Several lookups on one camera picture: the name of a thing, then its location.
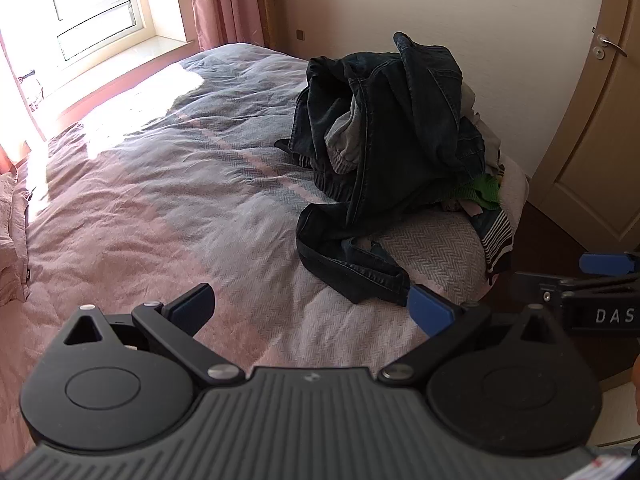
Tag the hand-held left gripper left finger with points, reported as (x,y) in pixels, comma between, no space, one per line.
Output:
(194,305)

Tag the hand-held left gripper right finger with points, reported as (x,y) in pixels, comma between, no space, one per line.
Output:
(427,310)

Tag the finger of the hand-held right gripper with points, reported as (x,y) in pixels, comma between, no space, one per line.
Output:
(542,287)
(605,263)

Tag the dark blue jeans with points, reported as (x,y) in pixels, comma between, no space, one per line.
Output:
(400,150)

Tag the black white striped garment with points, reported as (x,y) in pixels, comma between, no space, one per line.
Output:
(495,242)

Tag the pink and grey bedspread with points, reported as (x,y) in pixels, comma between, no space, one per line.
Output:
(190,195)

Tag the green knitted garment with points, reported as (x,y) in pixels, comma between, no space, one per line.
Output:
(477,190)

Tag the beige wooden door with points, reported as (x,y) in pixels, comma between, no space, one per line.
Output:
(600,135)

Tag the dark denim garment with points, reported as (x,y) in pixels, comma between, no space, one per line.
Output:
(472,152)

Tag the beige garment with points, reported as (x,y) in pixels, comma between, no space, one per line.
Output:
(480,110)

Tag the grey sweatshirt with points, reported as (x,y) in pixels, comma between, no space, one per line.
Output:
(345,135)

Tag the dark jacket with ribbed hem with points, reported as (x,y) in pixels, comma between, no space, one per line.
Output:
(315,110)

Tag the pink curtain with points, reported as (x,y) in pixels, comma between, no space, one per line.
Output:
(225,5)
(6,157)

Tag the window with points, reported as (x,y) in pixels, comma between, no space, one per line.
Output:
(85,0)

